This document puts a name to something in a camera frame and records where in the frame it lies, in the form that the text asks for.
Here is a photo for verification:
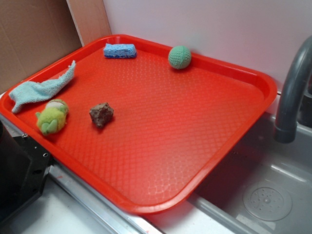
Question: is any grey plastic sink basin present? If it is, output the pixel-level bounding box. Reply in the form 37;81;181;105
146;111;312;234

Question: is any blue sponge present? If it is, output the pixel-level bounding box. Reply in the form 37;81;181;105
103;43;137;59

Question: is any light blue cloth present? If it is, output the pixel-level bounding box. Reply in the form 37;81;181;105
9;61;76;114

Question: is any grey toy faucet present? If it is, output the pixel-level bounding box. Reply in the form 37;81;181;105
273;37;312;143

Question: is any green textured ball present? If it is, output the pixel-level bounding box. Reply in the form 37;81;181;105
168;45;192;70

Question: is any green plush frog toy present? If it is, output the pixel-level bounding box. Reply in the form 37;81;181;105
36;99;69;136

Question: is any red plastic tray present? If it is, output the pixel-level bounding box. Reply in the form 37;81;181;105
0;35;277;215

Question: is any brown cardboard panel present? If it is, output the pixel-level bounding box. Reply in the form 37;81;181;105
0;0;81;93

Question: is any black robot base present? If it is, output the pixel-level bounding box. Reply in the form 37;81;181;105
0;123;52;225

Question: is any brown rock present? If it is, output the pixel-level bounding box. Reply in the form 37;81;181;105
89;102;114;129

